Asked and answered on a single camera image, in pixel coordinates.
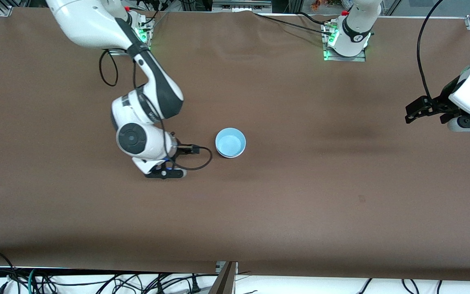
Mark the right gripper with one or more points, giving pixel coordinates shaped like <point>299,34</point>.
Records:
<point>182,150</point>

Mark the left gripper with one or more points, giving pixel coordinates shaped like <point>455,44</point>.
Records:
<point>439,103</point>

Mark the light blue bowl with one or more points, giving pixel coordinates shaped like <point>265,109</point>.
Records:
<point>231,143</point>

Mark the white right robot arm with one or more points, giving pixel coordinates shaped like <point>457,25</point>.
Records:
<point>84,24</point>

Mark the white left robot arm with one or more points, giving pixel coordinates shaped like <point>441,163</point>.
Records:
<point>355,24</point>

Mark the brown paper table cover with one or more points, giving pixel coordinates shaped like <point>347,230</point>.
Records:
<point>300,228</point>

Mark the orange background object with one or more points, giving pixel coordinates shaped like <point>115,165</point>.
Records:
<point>320,4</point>

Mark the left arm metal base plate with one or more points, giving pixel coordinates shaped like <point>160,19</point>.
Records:
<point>359,59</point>

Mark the aluminium frame post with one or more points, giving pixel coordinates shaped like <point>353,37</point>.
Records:
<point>225,281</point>

